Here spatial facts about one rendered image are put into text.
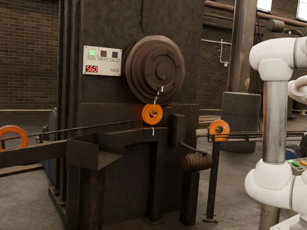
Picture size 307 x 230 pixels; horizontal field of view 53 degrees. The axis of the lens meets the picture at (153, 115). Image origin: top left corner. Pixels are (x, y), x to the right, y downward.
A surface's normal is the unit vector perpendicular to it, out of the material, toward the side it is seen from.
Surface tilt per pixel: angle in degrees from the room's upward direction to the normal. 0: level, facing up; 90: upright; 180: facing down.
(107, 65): 90
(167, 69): 90
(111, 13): 90
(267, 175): 92
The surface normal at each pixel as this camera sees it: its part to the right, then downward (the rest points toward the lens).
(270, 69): -0.60, 0.24
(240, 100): -0.33, 0.11
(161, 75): 0.50, 0.15
